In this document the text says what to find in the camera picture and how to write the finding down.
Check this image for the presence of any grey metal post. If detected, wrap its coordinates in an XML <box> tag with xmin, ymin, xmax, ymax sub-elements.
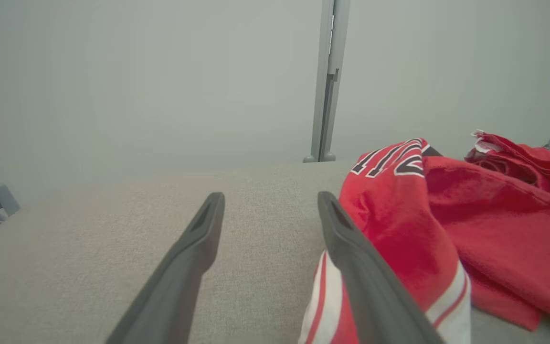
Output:
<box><xmin>303</xmin><ymin>0</ymin><xmax>352</xmax><ymax>163</ymax></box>

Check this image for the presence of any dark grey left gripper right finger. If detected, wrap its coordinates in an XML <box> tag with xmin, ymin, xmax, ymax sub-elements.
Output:
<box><xmin>317</xmin><ymin>191</ymin><xmax>445</xmax><ymax>344</ymax></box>

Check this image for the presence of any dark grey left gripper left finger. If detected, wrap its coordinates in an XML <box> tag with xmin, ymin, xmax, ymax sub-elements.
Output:
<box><xmin>106</xmin><ymin>192</ymin><xmax>225</xmax><ymax>344</ymax></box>

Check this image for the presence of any red basketball jersey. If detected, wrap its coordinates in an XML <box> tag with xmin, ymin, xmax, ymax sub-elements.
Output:
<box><xmin>299</xmin><ymin>138</ymin><xmax>550</xmax><ymax>344</ymax></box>

